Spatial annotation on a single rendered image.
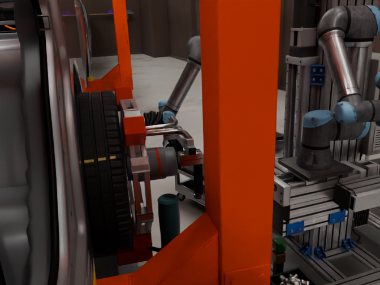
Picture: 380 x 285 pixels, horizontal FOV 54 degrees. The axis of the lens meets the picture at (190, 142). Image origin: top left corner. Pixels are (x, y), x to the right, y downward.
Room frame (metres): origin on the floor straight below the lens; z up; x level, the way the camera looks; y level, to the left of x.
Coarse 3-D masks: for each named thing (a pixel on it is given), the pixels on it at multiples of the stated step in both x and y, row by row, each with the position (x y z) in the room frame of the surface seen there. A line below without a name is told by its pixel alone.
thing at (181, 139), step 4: (168, 120) 1.71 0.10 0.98; (176, 136) 1.52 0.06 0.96; (180, 136) 1.46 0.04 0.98; (180, 140) 1.44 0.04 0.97; (184, 140) 1.41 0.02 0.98; (184, 144) 1.37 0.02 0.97; (184, 148) 1.38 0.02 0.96; (188, 148) 1.31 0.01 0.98; (192, 148) 1.32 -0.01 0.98; (188, 152) 1.31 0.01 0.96; (192, 152) 1.32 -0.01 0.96
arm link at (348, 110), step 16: (336, 16) 1.44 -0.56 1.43; (320, 32) 1.44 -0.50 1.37; (336, 32) 1.40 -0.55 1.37; (336, 48) 1.37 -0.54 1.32; (336, 64) 1.33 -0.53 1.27; (336, 80) 1.30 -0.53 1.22; (352, 80) 1.27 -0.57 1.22; (352, 96) 1.23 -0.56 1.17; (336, 112) 1.24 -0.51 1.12; (352, 112) 1.19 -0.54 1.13; (368, 112) 1.19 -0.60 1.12
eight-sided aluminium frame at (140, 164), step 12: (120, 108) 1.54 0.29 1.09; (132, 108) 1.47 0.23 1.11; (120, 120) 1.68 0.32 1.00; (144, 144) 1.27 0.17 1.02; (132, 156) 1.23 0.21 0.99; (144, 156) 1.24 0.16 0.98; (132, 168) 1.20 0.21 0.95; (144, 168) 1.21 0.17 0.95; (132, 180) 1.24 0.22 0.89; (144, 180) 1.24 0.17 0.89; (132, 192) 1.60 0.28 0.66; (132, 204) 1.56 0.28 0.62; (132, 216) 1.49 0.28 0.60; (144, 216) 1.21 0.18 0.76; (144, 228) 1.35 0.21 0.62
